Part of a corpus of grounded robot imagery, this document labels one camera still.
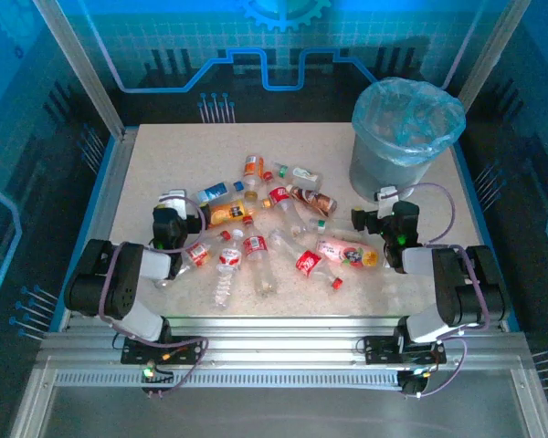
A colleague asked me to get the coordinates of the clear bottle blue label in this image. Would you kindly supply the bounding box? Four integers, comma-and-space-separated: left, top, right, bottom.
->
195, 181, 245, 204

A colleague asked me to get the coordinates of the orange juice bottle black label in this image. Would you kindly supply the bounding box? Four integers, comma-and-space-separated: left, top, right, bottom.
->
207, 198, 274, 229

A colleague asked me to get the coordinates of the pink juice bottle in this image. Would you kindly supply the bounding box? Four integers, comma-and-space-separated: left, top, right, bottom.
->
314, 235, 381, 270

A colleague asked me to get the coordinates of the clear bottle green white cap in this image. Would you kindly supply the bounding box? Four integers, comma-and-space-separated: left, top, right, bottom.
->
308, 217, 364, 235

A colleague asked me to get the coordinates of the water bottle white cap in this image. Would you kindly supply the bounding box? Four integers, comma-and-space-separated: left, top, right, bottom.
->
212, 229, 246, 311

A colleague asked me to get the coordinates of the small bottle orange label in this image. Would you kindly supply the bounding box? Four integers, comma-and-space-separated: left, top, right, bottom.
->
242, 154, 265, 202

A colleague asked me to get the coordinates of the grey waste bin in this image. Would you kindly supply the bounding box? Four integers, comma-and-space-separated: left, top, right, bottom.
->
349, 131, 439, 204

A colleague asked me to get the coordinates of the grey trash bin blue liner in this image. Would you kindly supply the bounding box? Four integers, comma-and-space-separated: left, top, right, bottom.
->
350, 76, 467, 168

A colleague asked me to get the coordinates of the brown coffee drink bottle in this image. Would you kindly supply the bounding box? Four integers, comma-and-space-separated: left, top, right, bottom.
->
286, 183, 339, 215

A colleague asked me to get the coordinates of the black connector box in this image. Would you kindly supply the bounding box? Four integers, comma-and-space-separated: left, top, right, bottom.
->
139, 360, 174, 398
399, 369, 433, 398

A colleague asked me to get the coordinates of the metal front panel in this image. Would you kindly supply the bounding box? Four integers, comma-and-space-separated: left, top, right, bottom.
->
13, 387, 548, 438

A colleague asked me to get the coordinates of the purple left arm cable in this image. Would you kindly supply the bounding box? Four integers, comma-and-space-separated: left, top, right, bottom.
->
98, 193, 210, 401

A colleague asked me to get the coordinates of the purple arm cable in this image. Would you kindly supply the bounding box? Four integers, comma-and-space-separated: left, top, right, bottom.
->
98, 193, 210, 401
390, 182, 492, 398

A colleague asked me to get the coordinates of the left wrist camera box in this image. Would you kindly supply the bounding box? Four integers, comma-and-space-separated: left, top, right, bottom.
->
158, 188, 188, 215

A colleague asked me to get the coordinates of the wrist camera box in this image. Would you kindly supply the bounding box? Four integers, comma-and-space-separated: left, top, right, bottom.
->
376, 185, 399, 216
158, 188, 188, 215

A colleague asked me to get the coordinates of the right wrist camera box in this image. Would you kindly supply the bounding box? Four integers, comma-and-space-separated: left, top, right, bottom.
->
376, 185, 399, 216

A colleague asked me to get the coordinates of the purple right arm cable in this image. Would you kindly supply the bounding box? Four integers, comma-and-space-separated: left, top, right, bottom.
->
390, 182, 492, 398

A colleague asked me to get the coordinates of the aluminium table side rail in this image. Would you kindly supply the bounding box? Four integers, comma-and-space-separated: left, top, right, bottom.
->
57, 127, 141, 320

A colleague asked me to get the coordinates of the aluminium front rail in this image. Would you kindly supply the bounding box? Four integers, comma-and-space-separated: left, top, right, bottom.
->
38, 314, 533, 373

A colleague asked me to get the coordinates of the slotted cable duct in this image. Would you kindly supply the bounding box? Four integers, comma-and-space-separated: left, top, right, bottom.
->
54, 370, 406, 390

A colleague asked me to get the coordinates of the aluminium frame post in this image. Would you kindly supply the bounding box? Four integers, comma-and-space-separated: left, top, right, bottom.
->
31, 0, 127, 141
451, 0, 538, 109

